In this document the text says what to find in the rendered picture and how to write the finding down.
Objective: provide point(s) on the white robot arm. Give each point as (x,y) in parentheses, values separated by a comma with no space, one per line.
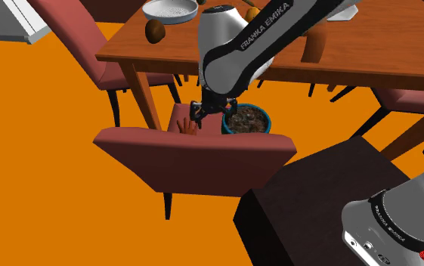
(230,55)

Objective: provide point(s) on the orange hand-shaped figure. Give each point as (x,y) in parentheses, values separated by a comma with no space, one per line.
(187,128)

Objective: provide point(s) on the white flat dish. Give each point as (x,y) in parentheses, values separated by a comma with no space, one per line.
(344,15)

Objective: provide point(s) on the white grey cabinet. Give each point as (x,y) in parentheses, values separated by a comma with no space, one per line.
(1,18)

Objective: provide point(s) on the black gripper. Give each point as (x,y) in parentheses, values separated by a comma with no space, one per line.
(214,102)

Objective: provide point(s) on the dark robot stand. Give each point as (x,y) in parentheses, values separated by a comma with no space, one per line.
(307,199)

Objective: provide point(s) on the orange fruit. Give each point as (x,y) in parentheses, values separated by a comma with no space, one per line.
(251,14)

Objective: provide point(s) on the brown wooden dining table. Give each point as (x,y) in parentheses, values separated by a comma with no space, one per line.
(373,48)

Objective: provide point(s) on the brown kiwi fruit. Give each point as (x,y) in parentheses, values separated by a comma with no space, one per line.
(155,31)

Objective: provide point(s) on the white and blue bowl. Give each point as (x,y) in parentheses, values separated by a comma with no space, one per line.
(169,11)

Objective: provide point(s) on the blue pot with soil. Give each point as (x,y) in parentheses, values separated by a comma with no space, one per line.
(248,119)

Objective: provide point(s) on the red upholstered chair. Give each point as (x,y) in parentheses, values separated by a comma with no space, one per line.
(75,37)
(410,100)
(197,165)

